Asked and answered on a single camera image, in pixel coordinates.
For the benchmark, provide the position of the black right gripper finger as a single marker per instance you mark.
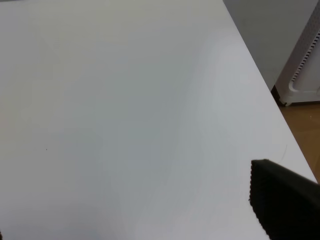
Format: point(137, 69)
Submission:
point(286, 204)

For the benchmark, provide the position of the white plastic cart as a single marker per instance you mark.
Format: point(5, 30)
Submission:
point(299, 80)

